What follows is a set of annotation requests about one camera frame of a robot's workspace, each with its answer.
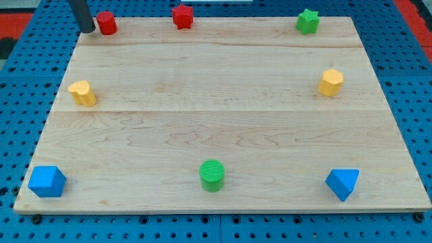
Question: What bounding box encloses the green star block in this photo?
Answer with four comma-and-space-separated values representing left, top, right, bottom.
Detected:
296, 9, 320, 34

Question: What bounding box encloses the yellow hexagon block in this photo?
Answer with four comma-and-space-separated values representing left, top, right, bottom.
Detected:
318, 69, 344, 97

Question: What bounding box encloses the red cylinder block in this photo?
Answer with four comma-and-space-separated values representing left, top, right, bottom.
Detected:
96, 11, 117, 35

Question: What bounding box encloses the blue triangle block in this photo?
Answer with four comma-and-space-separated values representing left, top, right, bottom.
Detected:
325, 169, 360, 202

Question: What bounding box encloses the light wooden board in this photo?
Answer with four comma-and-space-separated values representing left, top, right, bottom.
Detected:
14, 17, 431, 215

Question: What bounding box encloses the green cylinder block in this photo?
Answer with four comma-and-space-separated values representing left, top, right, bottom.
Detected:
199, 159, 225, 192

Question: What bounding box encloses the yellow heart block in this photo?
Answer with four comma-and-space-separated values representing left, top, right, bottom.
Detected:
68, 80, 97, 107

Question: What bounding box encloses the blue cube block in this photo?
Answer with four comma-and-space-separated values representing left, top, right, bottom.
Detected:
28, 166, 66, 198

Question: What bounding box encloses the red star block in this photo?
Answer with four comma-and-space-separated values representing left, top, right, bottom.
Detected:
171, 4, 194, 30

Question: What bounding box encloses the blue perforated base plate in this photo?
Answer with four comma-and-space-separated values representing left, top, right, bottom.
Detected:
1, 1, 431, 242

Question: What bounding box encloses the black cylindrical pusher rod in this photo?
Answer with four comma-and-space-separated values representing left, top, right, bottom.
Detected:
68, 0, 96, 33

